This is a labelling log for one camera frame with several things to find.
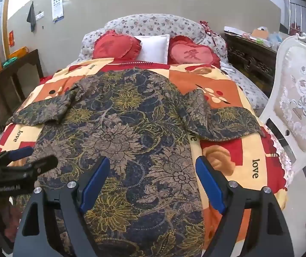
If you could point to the dark carved wooden cabinet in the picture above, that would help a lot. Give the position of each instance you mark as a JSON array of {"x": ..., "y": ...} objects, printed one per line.
[{"x": 253, "y": 60}]

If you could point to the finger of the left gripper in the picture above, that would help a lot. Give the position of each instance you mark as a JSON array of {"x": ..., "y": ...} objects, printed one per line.
[
  {"x": 6, "y": 157},
  {"x": 40, "y": 166}
]

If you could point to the floral padded headboard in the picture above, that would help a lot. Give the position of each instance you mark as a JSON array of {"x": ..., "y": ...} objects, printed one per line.
[{"x": 152, "y": 24}]

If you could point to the right red heart pillow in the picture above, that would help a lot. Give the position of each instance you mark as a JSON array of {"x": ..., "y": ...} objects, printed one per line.
[{"x": 182, "y": 50}]

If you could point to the floral bed sheet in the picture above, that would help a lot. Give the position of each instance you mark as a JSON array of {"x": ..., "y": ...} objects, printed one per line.
[{"x": 254, "y": 94}]

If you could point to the metal stair railing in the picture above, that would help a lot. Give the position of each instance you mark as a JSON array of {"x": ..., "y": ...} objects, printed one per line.
[{"x": 295, "y": 16}]

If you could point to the red heart pillow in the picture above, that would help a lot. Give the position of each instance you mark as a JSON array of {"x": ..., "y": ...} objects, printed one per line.
[
  {"x": 182, "y": 50},
  {"x": 117, "y": 46}
]

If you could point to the eye chart wall poster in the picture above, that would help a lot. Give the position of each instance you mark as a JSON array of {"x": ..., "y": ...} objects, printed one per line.
[{"x": 57, "y": 10}]

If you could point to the orange red patchwork blanket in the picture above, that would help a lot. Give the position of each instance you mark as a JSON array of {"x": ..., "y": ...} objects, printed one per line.
[{"x": 254, "y": 161}]

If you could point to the dark hanging cloth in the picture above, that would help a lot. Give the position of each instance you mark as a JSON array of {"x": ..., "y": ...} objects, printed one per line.
[{"x": 31, "y": 18}]

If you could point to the white square pillow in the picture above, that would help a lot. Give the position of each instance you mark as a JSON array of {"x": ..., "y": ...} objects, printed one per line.
[{"x": 154, "y": 48}]

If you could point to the dark floral patterned garment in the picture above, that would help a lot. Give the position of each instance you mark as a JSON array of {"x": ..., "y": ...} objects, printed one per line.
[{"x": 150, "y": 203}]

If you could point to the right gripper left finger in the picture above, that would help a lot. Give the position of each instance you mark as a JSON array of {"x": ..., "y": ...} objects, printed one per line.
[{"x": 38, "y": 233}]

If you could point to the orange basket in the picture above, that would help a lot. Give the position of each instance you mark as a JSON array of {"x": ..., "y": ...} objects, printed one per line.
[{"x": 19, "y": 52}]

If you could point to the white ornate upholstered chair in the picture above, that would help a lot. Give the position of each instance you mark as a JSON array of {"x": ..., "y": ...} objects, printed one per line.
[{"x": 286, "y": 107}]

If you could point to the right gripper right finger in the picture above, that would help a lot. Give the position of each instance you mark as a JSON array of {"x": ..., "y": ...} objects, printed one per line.
[{"x": 267, "y": 232}]

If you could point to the left red heart pillow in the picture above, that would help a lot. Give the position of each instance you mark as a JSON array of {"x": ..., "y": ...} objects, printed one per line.
[{"x": 117, "y": 46}]

